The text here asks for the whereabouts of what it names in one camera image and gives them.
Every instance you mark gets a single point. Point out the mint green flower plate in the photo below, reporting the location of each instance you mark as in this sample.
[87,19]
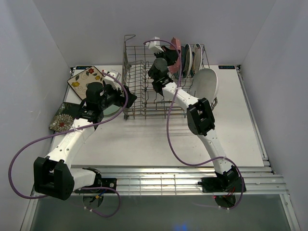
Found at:
[110,111]

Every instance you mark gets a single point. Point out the grey wire dish rack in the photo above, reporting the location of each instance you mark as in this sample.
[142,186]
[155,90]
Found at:
[137,61]

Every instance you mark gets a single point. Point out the cream square floral plate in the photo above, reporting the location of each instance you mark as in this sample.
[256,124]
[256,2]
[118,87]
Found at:
[81,80]

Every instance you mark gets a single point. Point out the dark square floral plate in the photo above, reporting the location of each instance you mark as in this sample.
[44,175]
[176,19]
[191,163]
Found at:
[64,117]

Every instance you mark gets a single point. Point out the white oval plate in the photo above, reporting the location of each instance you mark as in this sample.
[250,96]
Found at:
[205,85]

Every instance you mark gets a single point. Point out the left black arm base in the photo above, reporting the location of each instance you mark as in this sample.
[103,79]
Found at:
[106,185]

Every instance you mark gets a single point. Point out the dark teal square plate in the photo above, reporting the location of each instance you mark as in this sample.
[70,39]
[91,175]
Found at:
[183,61]

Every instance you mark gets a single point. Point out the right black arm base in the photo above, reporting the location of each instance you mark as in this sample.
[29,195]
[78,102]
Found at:
[213,184]

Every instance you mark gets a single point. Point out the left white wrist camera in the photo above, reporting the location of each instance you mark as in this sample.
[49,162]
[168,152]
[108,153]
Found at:
[112,78]

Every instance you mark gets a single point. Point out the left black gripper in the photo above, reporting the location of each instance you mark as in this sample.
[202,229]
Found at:
[121,99]

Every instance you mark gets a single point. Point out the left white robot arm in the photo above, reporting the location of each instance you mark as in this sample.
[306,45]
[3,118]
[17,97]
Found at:
[53,175]

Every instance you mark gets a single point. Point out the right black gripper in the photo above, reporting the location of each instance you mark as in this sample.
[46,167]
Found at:
[171,55]

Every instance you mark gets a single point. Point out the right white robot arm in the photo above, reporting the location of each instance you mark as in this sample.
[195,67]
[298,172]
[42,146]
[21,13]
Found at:
[200,120]

